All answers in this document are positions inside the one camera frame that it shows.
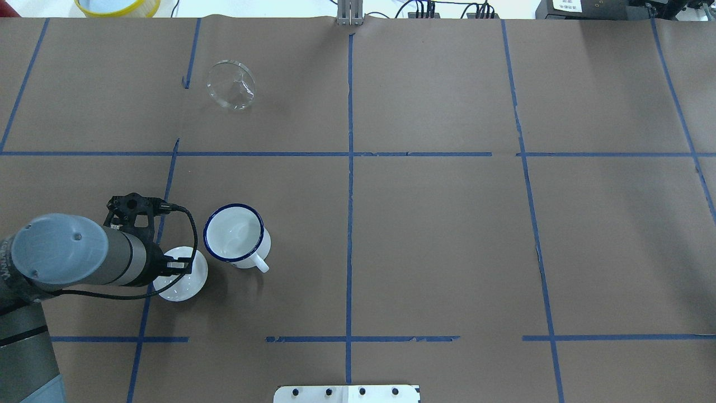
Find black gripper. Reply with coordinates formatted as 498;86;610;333
105;193;197;278

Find white ceramic lid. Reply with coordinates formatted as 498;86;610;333
152;246;208;303

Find clear plastic funnel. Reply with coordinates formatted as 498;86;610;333
205;60;257;111

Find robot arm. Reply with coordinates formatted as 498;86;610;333
1;193;199;402

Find white enamel mug blue rim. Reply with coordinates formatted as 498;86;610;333
204;203;272;273

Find yellow rimmed blue bowl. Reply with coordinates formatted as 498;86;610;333
74;1;162;18

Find brown paper table mat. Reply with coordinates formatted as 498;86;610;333
2;15;714;402

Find black computer box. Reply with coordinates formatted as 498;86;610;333
534;1;652;21

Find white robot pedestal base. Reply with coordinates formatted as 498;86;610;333
273;385;421;402

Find aluminium frame post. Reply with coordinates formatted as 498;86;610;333
332;0;365;26

